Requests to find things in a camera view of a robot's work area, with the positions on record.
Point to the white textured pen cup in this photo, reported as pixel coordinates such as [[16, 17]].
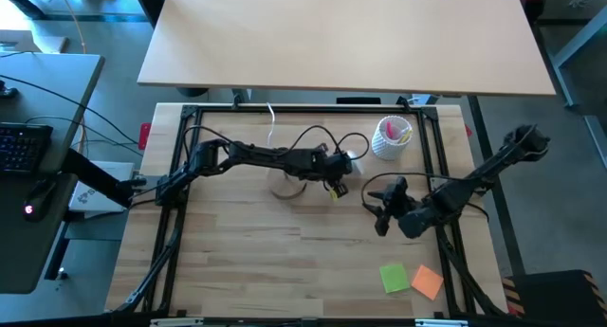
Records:
[[391, 147]]

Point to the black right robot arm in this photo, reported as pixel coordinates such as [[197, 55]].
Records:
[[493, 163]]

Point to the red table edge tag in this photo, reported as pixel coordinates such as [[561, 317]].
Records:
[[144, 136]]

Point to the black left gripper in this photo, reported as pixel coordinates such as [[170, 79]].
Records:
[[310, 165]]

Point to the white cardboard box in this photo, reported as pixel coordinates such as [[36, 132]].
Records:
[[118, 170]]

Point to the light wood desk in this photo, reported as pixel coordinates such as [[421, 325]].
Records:
[[346, 38]]

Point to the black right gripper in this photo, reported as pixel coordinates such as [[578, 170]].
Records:
[[396, 207]]

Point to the brown cardboard box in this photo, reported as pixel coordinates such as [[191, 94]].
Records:
[[33, 41]]

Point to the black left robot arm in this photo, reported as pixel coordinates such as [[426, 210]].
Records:
[[256, 156]]

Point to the grey metal desk frame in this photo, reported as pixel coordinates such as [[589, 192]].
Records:
[[574, 47]]

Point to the yellow marker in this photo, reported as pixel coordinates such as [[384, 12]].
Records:
[[406, 136]]

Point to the dark grey desk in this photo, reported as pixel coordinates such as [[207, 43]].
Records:
[[57, 80]]

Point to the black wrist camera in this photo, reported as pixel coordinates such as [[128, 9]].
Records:
[[339, 165], [397, 187]]

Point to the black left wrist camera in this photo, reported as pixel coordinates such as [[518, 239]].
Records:
[[339, 165]]

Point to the green sticky note pad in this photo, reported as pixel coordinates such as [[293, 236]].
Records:
[[394, 278]]

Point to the black hazard-striped box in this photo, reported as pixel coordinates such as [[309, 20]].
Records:
[[559, 298]]

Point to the black computer mouse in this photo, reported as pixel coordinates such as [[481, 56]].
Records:
[[40, 201]]

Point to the black keyboard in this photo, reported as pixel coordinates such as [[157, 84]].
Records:
[[21, 149]]

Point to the orange sticky note pad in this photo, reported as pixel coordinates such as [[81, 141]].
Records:
[[427, 282]]

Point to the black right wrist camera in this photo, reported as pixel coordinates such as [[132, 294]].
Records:
[[397, 187]]

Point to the yellow label tag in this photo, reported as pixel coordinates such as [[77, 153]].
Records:
[[335, 194]]

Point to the white flood lightbulb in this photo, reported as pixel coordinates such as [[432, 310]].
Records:
[[356, 163]]

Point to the pink marker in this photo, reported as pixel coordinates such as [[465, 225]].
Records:
[[391, 129]]

